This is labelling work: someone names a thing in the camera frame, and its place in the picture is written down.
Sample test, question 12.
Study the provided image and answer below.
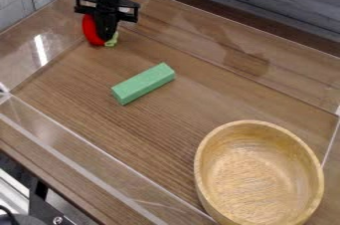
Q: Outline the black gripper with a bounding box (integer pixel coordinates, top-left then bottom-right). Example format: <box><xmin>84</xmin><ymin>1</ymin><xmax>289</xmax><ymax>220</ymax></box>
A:
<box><xmin>75</xmin><ymin>0</ymin><xmax>141</xmax><ymax>41</ymax></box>

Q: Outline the red plush strawberry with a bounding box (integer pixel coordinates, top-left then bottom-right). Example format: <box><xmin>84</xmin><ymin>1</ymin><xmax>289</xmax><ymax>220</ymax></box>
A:
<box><xmin>83</xmin><ymin>15</ymin><xmax>119</xmax><ymax>47</ymax></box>

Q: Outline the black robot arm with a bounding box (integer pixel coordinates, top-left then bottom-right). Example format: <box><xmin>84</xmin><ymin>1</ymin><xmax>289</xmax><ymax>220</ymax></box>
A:
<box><xmin>75</xmin><ymin>0</ymin><xmax>140</xmax><ymax>46</ymax></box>

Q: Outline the green rectangular block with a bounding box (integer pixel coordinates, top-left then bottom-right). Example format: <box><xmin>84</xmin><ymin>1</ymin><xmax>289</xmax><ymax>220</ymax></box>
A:
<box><xmin>112</xmin><ymin>63</ymin><xmax>175</xmax><ymax>106</ymax></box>

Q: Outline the wooden bowl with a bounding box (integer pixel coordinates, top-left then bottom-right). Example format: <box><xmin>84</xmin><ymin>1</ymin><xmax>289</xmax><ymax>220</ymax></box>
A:
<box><xmin>193</xmin><ymin>120</ymin><xmax>324</xmax><ymax>225</ymax></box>

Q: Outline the clear acrylic enclosure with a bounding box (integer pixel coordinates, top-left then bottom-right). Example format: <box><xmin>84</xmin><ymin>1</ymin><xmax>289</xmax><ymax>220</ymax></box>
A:
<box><xmin>0</xmin><ymin>0</ymin><xmax>340</xmax><ymax>225</ymax></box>

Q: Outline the black metal table bracket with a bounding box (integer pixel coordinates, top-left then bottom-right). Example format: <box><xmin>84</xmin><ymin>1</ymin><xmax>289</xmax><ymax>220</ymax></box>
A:
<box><xmin>28</xmin><ymin>179</ymin><xmax>76</xmax><ymax>225</ymax></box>

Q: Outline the black cable lower left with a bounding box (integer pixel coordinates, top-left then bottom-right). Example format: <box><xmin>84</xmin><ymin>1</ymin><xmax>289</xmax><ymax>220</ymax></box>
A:
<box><xmin>0</xmin><ymin>203</ymin><xmax>21</xmax><ymax>225</ymax></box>

